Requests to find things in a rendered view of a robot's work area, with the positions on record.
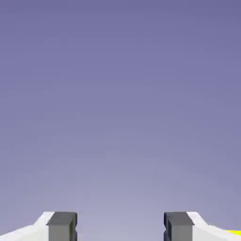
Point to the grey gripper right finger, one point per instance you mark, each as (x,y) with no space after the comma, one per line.
(179,228)

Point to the large yellow box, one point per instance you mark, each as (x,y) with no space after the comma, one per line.
(235,232)

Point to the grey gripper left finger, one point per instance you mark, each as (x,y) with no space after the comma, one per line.
(60,228)

